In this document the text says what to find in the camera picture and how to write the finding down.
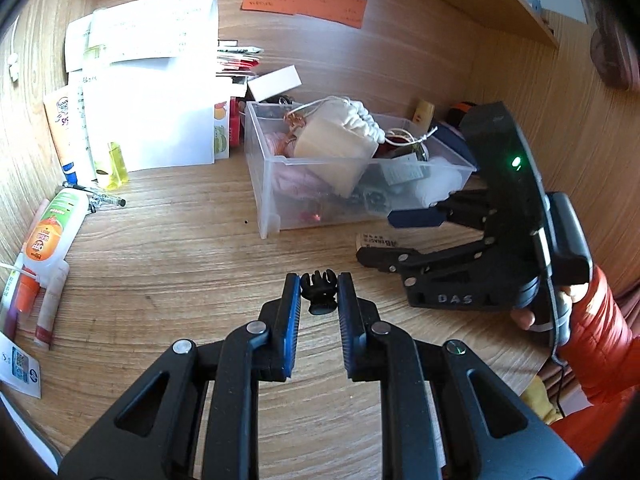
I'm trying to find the white card with blue print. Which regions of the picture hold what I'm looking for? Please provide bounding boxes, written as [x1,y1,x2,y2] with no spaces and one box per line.
[0,332,44,401]

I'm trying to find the stack of sachets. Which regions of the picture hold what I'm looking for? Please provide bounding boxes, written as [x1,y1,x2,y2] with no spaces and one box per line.
[216,40,264,96]

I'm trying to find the black pen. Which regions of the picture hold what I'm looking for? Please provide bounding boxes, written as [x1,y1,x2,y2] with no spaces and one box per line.
[62,180,127,209]

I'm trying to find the black and orange round case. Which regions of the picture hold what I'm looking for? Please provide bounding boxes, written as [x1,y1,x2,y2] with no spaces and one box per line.
[447,101,482,126]

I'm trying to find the red box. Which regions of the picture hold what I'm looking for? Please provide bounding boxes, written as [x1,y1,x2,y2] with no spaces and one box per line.
[227,95,247,150]

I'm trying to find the orange and green tube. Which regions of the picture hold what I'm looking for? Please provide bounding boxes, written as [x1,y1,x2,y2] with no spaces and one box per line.
[0,255,39,341]

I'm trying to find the person's right hand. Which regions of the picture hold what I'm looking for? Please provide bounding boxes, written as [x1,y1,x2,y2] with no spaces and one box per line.
[510,284,587,333]

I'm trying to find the yellow-green spray bottle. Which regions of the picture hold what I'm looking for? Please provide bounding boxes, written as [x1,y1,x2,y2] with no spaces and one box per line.
[82,42,130,191]

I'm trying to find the clear plastic bin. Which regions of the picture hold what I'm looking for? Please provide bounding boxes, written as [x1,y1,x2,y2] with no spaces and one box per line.
[244,100,478,240]

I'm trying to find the white eraser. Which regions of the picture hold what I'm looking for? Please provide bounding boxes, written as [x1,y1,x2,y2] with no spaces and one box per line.
[355,232,401,252]

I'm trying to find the black hair clip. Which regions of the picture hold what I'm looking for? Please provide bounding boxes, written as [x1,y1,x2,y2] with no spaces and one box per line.
[299,269,339,317]

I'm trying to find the frosted white light bulb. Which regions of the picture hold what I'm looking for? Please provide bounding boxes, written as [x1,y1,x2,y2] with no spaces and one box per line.
[416,159,465,207]

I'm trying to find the white drawstring pouch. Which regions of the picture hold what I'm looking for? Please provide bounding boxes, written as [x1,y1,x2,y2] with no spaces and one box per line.
[292,96,388,200]

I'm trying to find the wooden shelf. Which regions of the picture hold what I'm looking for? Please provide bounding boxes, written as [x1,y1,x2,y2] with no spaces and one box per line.
[470,0,561,51]

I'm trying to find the person's right forearm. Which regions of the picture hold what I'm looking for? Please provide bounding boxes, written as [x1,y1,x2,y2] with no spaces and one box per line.
[547,265,640,461]

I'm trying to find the yellow cloth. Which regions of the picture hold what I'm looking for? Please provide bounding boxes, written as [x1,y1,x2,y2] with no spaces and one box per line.
[522,375,564,427]

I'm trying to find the dark blue pouch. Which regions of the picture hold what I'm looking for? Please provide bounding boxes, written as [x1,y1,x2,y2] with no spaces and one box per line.
[434,117,473,161]

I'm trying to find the small white box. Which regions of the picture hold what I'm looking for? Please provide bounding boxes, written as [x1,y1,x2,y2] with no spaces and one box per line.
[247,66,302,103]

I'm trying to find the wooden desk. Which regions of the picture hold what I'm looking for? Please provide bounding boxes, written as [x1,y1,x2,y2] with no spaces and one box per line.
[0,155,558,480]

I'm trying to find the printed white paper sheet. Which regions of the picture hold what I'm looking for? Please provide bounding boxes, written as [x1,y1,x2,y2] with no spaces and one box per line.
[65,0,221,73]

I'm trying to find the pink tube with red cap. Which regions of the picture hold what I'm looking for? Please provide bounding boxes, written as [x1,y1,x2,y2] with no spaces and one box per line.
[34,260,71,349]

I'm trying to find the fruit print carton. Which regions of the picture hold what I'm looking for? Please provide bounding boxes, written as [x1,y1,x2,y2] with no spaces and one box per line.
[214,100,232,155]

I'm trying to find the white bottle with orange label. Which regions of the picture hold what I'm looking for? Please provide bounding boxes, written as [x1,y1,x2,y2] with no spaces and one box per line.
[22,187,90,281]

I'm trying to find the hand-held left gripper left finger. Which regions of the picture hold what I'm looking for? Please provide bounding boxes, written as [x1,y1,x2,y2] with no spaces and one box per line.
[57,272,303,480]

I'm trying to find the orange paper note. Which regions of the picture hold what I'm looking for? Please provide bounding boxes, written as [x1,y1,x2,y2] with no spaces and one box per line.
[241,0,368,30]

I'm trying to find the plain white paper sheet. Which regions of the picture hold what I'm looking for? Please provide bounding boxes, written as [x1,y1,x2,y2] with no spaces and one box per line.
[80,55,217,172]

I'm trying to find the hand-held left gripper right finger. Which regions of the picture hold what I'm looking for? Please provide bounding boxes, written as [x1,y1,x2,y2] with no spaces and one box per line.
[337,272,586,480]

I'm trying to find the brown round object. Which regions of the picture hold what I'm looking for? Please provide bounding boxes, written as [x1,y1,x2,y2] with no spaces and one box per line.
[590,10,637,92]

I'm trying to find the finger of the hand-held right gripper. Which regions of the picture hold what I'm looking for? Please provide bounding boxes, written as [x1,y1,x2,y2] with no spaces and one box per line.
[356,236,497,282]
[387,187,498,235]

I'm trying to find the pink cloth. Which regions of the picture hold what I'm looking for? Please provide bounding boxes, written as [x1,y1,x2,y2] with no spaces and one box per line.
[265,132,327,197]

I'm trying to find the white charging cable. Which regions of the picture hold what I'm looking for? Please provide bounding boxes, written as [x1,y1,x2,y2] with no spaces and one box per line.
[6,15,22,82]

